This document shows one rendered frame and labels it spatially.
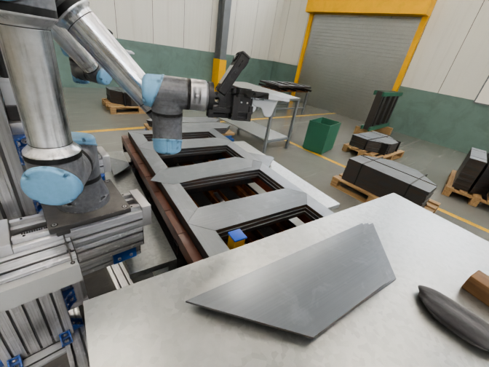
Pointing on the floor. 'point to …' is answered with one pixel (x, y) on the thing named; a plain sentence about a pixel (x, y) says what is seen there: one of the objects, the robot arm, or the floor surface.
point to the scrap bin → (321, 135)
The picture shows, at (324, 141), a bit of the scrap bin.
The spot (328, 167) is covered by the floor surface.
